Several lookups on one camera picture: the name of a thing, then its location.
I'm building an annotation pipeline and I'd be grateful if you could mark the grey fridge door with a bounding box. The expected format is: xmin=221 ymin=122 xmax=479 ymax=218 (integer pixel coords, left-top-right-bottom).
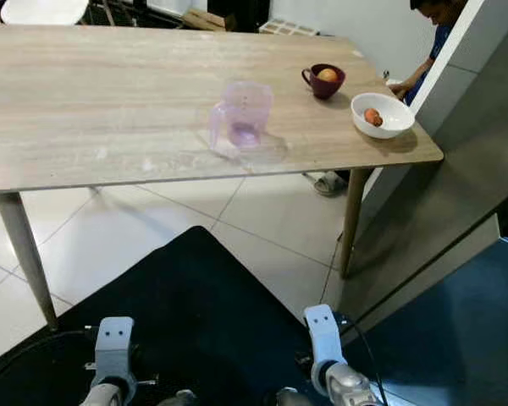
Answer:
xmin=360 ymin=237 xmax=508 ymax=406

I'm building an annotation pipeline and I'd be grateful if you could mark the orange sweet potato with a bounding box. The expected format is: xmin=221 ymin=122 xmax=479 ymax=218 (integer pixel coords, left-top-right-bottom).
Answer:
xmin=363 ymin=107 xmax=385 ymax=129

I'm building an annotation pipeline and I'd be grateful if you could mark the white ceramic bowl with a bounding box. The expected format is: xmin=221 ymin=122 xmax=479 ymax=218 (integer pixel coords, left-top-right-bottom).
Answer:
xmin=350 ymin=92 xmax=417 ymax=140

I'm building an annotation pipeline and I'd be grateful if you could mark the brown wooden block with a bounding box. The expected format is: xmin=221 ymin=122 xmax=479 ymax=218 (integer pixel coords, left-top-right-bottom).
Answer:
xmin=182 ymin=8 xmax=227 ymax=32

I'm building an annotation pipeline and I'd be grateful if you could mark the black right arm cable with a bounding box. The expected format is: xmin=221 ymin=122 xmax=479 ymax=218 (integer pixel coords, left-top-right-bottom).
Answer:
xmin=340 ymin=315 xmax=390 ymax=398

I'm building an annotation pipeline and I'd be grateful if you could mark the light wooden dining table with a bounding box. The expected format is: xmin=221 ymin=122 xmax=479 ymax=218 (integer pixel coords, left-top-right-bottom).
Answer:
xmin=0 ymin=25 xmax=445 ymax=331

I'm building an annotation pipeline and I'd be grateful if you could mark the grey fridge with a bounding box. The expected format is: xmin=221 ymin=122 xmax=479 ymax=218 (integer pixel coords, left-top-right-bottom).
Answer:
xmin=326 ymin=17 xmax=508 ymax=406

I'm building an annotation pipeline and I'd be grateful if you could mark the grey robot right leg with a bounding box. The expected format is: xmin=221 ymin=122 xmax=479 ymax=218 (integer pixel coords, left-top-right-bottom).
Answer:
xmin=275 ymin=387 xmax=316 ymax=406

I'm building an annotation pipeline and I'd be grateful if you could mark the grey robot left leg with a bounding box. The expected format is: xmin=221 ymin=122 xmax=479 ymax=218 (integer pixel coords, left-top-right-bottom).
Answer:
xmin=161 ymin=389 xmax=198 ymax=406

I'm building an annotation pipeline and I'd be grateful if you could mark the white plastic chair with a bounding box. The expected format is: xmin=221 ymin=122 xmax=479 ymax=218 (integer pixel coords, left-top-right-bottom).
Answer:
xmin=0 ymin=0 xmax=91 ymax=26

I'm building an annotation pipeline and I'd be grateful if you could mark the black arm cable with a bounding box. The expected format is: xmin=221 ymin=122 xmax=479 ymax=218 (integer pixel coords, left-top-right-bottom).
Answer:
xmin=340 ymin=315 xmax=390 ymax=398
xmin=0 ymin=326 xmax=102 ymax=406

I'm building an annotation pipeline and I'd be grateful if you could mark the clear purple measuring jug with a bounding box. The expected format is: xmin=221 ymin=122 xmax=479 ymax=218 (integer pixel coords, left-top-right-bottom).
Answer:
xmin=208 ymin=80 xmax=275 ymax=155

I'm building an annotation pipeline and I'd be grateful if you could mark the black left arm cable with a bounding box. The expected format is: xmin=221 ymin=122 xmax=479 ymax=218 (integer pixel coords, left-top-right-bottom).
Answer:
xmin=0 ymin=326 xmax=102 ymax=406

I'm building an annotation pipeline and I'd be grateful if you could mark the black flat panel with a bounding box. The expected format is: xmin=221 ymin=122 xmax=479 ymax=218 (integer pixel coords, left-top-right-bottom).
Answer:
xmin=207 ymin=0 xmax=272 ymax=31

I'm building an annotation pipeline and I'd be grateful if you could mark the dark red cup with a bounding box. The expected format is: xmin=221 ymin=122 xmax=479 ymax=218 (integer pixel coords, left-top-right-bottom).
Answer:
xmin=301 ymin=63 xmax=347 ymax=102

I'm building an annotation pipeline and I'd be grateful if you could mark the cardboard box white grid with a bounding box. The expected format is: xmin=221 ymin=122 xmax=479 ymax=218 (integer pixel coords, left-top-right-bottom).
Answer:
xmin=259 ymin=19 xmax=318 ymax=36

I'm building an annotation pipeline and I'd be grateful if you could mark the grey sandal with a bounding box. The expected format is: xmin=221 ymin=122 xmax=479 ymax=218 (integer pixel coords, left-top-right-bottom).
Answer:
xmin=304 ymin=171 xmax=349 ymax=198

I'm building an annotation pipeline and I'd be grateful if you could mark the person in blue shirt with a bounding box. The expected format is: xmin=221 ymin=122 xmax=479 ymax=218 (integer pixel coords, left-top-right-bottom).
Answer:
xmin=388 ymin=0 xmax=468 ymax=107

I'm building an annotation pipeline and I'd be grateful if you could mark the grey robot leg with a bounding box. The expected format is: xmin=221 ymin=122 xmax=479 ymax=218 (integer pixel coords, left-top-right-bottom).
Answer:
xmin=275 ymin=387 xmax=316 ymax=406
xmin=161 ymin=389 xmax=198 ymax=406

